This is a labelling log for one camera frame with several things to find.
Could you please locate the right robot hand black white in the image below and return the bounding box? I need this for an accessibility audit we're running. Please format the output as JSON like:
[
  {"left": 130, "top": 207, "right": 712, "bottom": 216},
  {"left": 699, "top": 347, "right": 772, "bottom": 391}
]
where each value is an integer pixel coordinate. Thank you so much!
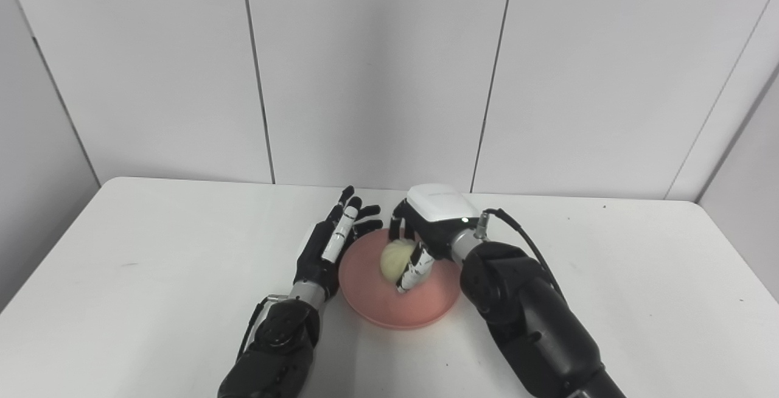
[{"left": 389, "top": 184, "right": 483, "bottom": 295}]

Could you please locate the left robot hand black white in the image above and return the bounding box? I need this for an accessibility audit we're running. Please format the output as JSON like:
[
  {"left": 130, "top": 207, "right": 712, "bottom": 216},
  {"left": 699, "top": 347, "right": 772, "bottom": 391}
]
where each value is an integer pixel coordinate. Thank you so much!
[{"left": 293, "top": 186, "right": 384, "bottom": 300}]

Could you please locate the white steamed bun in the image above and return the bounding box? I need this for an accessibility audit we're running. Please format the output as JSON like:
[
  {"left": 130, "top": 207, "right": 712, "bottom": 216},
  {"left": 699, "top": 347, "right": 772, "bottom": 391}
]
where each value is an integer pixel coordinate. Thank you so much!
[{"left": 380, "top": 239, "right": 417, "bottom": 286}]

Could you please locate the pink round plate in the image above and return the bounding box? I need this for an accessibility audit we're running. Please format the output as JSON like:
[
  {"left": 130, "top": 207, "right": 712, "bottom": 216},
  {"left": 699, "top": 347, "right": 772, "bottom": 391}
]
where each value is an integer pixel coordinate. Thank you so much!
[{"left": 338, "top": 228, "right": 461, "bottom": 330}]

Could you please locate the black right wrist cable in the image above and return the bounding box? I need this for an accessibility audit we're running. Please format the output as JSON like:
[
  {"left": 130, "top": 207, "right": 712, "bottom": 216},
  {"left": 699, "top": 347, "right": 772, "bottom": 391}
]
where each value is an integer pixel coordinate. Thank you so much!
[{"left": 475, "top": 208, "right": 567, "bottom": 301}]

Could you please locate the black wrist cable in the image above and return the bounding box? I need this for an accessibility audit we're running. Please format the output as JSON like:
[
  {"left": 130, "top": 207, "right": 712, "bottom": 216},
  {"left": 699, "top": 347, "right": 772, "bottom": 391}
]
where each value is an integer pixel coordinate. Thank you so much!
[
  {"left": 475, "top": 208, "right": 567, "bottom": 301},
  {"left": 236, "top": 294, "right": 288, "bottom": 362}
]

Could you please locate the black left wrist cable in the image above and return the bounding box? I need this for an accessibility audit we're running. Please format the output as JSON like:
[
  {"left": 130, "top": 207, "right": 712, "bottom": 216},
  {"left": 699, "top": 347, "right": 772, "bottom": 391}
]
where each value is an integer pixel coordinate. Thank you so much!
[{"left": 236, "top": 294, "right": 288, "bottom": 362}]

